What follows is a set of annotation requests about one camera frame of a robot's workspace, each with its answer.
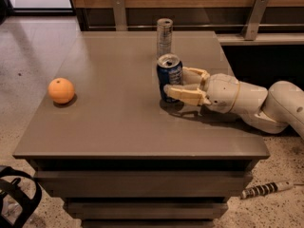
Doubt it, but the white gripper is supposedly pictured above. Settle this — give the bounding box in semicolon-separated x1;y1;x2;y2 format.
163;66;240;113

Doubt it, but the blue pepsi can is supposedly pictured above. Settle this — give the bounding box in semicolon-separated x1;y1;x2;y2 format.
157;53;182;103

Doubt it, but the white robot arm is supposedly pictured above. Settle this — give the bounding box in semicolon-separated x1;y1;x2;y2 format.
164;67;304;139

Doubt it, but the tall silver can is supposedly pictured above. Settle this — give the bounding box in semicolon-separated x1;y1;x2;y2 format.
157;18;173;58

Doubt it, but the grey side shelf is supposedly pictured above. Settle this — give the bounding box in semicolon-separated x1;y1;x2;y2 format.
217;33;304;47

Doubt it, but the orange fruit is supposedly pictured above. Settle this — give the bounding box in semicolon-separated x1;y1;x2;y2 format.
47;78;75;104

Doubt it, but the right metal bracket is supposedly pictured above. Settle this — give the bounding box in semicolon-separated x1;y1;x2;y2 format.
241;0;270;41

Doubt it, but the metal bracket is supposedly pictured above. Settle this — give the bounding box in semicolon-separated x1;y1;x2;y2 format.
111;0;127;31
241;0;270;41

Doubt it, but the left metal bracket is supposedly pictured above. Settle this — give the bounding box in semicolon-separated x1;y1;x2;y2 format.
111;0;127;31

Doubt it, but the black strap object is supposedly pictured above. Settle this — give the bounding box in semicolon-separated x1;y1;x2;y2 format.
0;165;42;228

